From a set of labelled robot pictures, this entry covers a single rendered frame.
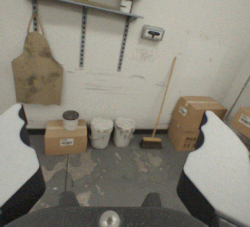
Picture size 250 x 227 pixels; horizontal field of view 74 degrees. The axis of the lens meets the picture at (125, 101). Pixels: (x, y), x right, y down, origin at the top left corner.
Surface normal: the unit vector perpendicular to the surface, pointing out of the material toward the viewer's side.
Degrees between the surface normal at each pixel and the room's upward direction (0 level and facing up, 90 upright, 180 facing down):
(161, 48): 90
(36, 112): 90
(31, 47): 88
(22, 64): 88
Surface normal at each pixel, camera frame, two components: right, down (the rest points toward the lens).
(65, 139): 0.29, 0.47
